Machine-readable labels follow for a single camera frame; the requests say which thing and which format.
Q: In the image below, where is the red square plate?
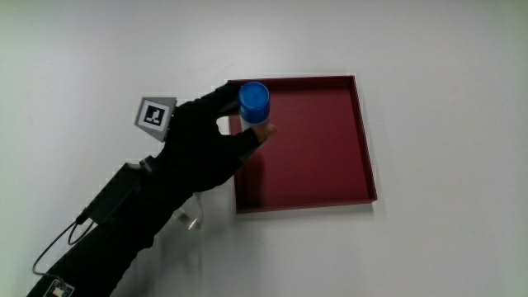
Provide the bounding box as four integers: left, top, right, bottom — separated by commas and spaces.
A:
227, 74, 379, 215

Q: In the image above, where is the grey cable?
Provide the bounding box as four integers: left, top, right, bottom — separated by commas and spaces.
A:
31, 218, 97, 286

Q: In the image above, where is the small circuit board module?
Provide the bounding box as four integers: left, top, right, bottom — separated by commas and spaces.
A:
43, 279, 76, 297

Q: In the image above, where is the clear glass flask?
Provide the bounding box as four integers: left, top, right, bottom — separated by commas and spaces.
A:
172, 191, 205, 232

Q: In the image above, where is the person's left hand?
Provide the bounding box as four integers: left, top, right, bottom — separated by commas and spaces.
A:
134, 82, 279, 196

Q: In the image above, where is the glue bottle with blue cap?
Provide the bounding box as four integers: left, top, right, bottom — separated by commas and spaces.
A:
238, 81, 272, 134

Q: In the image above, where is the person's left forearm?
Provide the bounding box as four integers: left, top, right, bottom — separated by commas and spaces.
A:
26, 155, 200, 297

